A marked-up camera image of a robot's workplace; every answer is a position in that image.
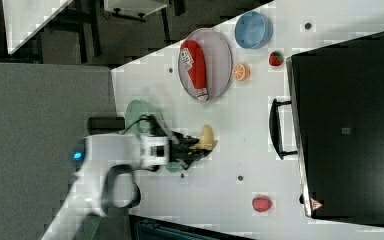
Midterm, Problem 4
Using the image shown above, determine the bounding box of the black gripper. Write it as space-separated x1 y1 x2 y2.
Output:
170 132 211 170

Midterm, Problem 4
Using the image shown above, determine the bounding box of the peeled yellow banana toy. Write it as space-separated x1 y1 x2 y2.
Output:
194 125 218 151

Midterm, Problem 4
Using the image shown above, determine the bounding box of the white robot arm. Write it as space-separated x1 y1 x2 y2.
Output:
41 133 217 240

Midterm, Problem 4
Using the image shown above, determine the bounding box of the green mug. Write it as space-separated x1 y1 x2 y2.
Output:
165 162 182 173

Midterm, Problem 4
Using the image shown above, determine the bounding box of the green colander bowl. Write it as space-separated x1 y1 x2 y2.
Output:
125 100 163 134

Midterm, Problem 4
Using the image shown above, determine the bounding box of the large red strawberry toy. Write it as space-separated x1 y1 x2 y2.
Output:
252 196 272 213

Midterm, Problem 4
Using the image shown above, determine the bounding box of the orange slice toy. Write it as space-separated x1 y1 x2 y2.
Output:
232 64 250 81

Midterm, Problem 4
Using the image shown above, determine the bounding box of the grey round plate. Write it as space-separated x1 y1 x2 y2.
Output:
178 28 233 102

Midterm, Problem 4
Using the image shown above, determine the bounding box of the dark blue storage bin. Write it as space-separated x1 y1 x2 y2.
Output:
129 214 252 240

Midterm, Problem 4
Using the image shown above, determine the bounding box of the red ketchup bottle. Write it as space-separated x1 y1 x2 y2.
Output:
180 40 209 101

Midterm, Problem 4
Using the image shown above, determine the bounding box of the black cylindrical cup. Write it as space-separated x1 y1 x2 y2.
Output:
87 117 125 135

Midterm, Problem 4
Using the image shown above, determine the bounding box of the small red strawberry toy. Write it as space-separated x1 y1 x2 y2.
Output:
269 51 284 67

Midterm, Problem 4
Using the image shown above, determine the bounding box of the green brush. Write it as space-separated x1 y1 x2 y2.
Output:
75 216 102 240

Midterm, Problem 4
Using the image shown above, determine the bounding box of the blue bowl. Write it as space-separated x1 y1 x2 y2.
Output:
234 11 273 49

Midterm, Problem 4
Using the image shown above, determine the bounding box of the white cabinet on casters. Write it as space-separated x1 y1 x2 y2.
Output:
103 0 169 22

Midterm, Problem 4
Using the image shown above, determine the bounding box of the black toaster oven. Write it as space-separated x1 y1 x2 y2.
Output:
287 31 384 227

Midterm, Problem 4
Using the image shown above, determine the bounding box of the white side table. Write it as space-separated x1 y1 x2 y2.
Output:
1 0 74 55

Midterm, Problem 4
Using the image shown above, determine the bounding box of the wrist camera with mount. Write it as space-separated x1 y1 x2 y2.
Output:
147 115 179 144

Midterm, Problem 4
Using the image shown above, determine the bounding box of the black camera cable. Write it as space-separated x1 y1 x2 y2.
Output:
123 114 154 135

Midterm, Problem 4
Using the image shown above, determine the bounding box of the black oven door handle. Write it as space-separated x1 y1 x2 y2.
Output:
269 99 297 160

